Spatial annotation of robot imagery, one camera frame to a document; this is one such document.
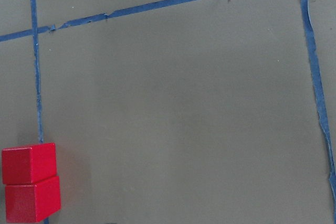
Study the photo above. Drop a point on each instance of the red block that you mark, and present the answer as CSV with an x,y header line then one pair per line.
x,y
28,164

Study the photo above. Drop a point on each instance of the red block picked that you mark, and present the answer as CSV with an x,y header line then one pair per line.
x,y
32,203

